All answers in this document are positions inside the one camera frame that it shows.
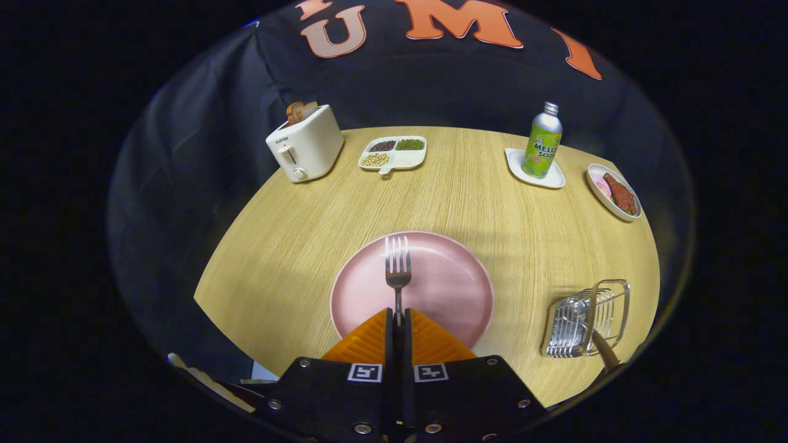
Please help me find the metal wire basket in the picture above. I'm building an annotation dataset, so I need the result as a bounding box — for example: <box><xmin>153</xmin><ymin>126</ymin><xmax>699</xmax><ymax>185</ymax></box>
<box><xmin>541</xmin><ymin>279</ymin><xmax>630</xmax><ymax>359</ymax></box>

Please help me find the pink plate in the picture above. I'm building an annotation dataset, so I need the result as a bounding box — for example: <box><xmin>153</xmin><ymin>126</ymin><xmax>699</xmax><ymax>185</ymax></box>
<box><xmin>330</xmin><ymin>231</ymin><xmax>495</xmax><ymax>349</ymax></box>

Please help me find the white round food plate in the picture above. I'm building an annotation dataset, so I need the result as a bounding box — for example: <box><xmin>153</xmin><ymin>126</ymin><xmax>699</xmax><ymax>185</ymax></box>
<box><xmin>587</xmin><ymin>164</ymin><xmax>643</xmax><ymax>222</ymax></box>

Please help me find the white divided dish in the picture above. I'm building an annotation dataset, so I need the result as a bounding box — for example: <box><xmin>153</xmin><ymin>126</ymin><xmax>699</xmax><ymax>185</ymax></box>
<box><xmin>358</xmin><ymin>136</ymin><xmax>427</xmax><ymax>176</ymax></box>

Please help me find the white square coaster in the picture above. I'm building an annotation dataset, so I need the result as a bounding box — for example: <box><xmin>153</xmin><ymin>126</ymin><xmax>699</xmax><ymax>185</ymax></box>
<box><xmin>505</xmin><ymin>148</ymin><xmax>566</xmax><ymax>189</ymax></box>

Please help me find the brown fried meat piece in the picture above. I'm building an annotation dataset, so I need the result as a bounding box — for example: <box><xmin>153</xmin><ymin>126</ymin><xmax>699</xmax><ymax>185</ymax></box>
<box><xmin>603</xmin><ymin>173</ymin><xmax>638</xmax><ymax>215</ymax></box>

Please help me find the green soda bottle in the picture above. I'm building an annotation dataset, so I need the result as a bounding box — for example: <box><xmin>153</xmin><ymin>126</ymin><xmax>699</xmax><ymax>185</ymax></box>
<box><xmin>521</xmin><ymin>102</ymin><xmax>563</xmax><ymax>179</ymax></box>

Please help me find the wooden handled spoon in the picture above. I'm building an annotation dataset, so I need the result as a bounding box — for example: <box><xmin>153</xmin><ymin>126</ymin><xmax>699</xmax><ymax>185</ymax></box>
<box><xmin>591</xmin><ymin>328</ymin><xmax>622</xmax><ymax>372</ymax></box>

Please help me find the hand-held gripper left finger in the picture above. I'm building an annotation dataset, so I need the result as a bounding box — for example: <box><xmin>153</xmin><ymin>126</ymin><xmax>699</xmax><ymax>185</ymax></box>
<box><xmin>255</xmin><ymin>308</ymin><xmax>395</xmax><ymax>441</ymax></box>

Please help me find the white cloth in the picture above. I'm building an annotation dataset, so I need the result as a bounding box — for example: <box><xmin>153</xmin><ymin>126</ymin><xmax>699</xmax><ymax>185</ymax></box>
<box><xmin>167</xmin><ymin>353</ymin><xmax>256</xmax><ymax>413</ymax></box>

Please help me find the wooden handled fork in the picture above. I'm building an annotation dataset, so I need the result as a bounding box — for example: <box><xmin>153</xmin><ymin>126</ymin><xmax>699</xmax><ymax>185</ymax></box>
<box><xmin>385</xmin><ymin>236</ymin><xmax>412</xmax><ymax>327</ymax></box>

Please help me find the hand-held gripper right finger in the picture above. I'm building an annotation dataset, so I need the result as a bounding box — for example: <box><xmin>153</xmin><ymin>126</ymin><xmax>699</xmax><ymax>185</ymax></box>
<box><xmin>403</xmin><ymin>308</ymin><xmax>549</xmax><ymax>441</ymax></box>

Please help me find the white toaster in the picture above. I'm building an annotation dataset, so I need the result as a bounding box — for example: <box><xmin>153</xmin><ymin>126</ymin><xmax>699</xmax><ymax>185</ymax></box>
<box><xmin>265</xmin><ymin>104</ymin><xmax>345</xmax><ymax>183</ymax></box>

